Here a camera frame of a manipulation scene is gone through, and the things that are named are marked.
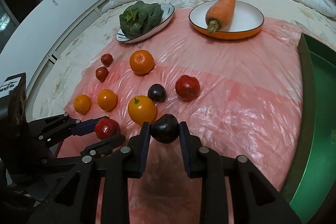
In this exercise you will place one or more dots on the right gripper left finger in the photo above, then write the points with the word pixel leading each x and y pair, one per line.
pixel 117 168

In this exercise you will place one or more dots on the large tangerine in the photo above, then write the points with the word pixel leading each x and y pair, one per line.
pixel 141 62

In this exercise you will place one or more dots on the dark plum front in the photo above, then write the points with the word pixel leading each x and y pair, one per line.
pixel 165 129

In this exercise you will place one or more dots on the dark plum back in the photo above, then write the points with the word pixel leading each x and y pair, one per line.
pixel 157 93

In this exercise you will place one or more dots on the pink plastic sheet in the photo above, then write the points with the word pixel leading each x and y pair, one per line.
pixel 251 91

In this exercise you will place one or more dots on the small red fruit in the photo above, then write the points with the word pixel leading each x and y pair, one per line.
pixel 106 59
pixel 101 74

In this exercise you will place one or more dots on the green tray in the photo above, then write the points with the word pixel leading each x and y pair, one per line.
pixel 309 187

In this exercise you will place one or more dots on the floral bed sheet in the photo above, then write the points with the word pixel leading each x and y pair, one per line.
pixel 56 84

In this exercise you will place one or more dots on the orange rimmed plate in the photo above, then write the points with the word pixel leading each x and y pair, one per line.
pixel 241 22

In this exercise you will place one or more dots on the carrot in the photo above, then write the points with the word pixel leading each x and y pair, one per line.
pixel 220 11

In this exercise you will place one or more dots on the green leafy cabbage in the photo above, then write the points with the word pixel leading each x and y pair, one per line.
pixel 140 18

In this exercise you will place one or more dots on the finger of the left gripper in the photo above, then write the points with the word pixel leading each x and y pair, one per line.
pixel 53 130
pixel 102 148

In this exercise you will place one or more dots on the white patterned plate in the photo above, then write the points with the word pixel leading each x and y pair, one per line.
pixel 168 11

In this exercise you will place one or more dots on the yellow orange with stem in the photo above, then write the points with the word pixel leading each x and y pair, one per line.
pixel 142 109

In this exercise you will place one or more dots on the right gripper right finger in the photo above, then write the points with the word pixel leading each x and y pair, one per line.
pixel 254 199

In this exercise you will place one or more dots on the dark plum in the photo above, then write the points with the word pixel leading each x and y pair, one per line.
pixel 165 129
pixel 157 93

